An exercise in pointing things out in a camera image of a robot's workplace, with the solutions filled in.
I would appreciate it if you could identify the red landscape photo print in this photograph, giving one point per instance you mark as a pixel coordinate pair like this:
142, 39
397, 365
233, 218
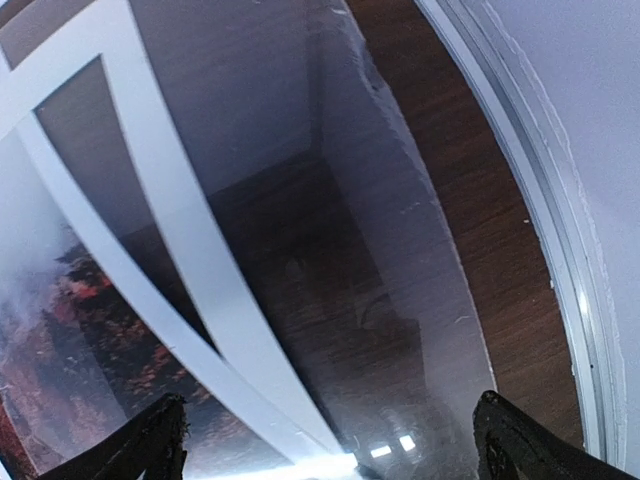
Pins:
98, 322

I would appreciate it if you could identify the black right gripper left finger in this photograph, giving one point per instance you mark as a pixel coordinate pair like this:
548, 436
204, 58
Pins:
149, 446

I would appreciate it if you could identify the clear acrylic sheet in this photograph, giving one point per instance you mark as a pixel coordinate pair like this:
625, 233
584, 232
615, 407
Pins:
403, 360

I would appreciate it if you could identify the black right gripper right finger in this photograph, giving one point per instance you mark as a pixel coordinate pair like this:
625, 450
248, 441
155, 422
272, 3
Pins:
512, 445

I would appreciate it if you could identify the right aluminium corner post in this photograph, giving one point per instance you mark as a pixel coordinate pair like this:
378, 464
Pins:
536, 145

